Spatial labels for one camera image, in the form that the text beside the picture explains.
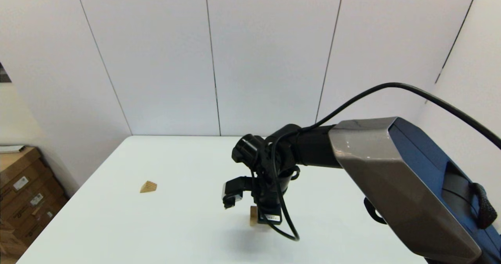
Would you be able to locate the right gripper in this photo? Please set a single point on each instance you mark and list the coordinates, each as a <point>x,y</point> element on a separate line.
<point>270,197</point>

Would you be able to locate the arched wooden building block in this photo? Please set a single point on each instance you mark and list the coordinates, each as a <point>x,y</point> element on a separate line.
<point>253,219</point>

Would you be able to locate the triangular wooden building block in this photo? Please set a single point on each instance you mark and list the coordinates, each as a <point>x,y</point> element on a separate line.
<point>148,187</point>

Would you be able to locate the stacked cardboard boxes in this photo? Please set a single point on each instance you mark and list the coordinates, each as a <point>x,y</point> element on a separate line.
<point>35,213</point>

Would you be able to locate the plain brown cardboard box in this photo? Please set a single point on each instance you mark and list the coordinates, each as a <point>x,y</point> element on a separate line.
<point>17,164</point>

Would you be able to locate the flat white board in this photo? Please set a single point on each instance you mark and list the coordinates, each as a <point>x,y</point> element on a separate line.
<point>11,149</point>

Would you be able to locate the small brown cardboard box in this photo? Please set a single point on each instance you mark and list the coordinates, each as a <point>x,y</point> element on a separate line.
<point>9,246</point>

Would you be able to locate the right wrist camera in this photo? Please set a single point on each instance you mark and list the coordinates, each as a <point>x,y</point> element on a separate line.
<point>233,191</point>

